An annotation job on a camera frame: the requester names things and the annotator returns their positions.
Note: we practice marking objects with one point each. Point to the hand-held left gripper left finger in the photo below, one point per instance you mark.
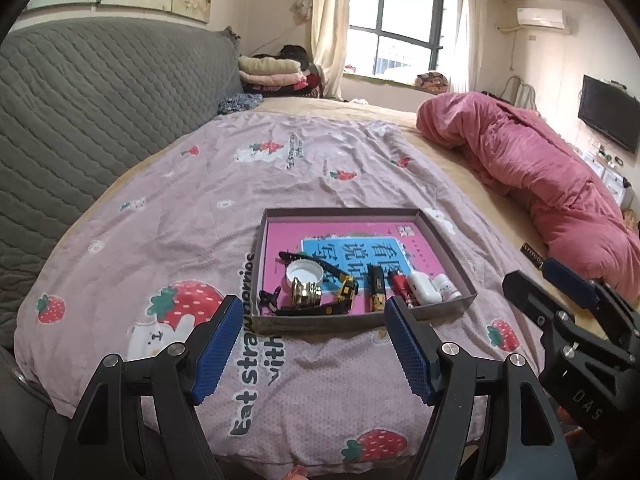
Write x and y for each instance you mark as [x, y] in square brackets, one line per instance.
[217, 350]

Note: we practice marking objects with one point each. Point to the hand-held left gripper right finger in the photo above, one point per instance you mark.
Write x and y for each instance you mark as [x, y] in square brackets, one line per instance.
[407, 347]

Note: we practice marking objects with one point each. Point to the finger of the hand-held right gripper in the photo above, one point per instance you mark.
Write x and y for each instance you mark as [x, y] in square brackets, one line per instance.
[565, 275]
[530, 300]

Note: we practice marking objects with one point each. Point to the red lighter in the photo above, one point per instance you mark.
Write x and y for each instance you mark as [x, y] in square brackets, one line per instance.
[400, 287]

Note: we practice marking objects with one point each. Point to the white earbuds case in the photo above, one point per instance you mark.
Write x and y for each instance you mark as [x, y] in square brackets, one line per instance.
[422, 287]

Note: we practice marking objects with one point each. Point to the black and gold bar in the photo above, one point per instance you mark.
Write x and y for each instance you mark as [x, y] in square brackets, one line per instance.
[376, 285]

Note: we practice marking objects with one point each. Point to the black hair clip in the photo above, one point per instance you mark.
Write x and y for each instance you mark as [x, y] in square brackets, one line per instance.
[269, 300]

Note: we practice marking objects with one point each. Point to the white pill bottle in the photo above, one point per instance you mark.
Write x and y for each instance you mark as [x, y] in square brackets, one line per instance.
[447, 287]

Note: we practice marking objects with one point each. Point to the black and yellow wristwatch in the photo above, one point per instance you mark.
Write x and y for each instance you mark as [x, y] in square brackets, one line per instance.
[345, 292]

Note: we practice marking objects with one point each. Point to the shallow pink cardboard box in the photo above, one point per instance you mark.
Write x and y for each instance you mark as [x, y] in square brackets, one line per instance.
[325, 322]

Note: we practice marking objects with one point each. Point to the round brass metal knob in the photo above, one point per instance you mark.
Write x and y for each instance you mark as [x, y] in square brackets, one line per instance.
[306, 294]

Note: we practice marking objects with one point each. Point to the white plastic bottle cap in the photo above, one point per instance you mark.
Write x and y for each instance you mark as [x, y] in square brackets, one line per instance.
[305, 275]

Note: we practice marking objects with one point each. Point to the person's right hand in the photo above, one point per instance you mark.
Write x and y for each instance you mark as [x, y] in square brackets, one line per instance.
[567, 420]

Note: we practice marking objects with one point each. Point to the small black labelled case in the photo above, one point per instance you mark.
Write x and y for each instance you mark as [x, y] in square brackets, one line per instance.
[533, 255]

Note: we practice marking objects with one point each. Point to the white storage drawers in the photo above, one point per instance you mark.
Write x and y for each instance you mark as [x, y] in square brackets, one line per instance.
[607, 177]

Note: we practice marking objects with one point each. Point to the pink duvet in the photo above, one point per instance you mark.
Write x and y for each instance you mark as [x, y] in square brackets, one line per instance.
[540, 160]

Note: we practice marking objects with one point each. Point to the pink strawberry printed blanket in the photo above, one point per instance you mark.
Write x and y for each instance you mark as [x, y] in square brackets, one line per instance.
[200, 185]

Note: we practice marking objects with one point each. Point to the white metal chair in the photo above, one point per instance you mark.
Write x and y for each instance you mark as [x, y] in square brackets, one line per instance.
[520, 92]

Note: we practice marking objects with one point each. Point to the brown patterned cloth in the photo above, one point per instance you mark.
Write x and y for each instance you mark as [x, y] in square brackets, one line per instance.
[432, 82]

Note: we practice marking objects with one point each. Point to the dark patterned cloth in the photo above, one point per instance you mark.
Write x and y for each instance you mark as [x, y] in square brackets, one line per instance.
[240, 104]

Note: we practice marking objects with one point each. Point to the white air conditioner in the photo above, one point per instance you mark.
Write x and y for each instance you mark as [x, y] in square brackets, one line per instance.
[542, 20]

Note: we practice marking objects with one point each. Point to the cream curtain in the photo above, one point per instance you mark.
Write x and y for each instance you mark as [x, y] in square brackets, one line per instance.
[470, 35]
[327, 30]

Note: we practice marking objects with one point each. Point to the grey quilted headboard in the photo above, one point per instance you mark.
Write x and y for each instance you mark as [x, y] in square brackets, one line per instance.
[90, 110]

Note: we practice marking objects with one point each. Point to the pink folded blanket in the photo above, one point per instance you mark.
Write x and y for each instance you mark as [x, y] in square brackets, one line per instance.
[272, 80]

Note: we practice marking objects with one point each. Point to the beige folded blanket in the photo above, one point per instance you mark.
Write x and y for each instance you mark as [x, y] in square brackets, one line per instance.
[267, 65]

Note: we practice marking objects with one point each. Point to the dark framed window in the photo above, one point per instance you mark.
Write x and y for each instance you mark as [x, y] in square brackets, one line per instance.
[400, 25]

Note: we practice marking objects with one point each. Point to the black garment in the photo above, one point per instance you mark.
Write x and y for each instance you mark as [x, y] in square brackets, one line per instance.
[295, 55]

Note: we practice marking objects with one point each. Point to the black wall television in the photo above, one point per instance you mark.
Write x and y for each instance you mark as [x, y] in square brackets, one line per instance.
[610, 110]

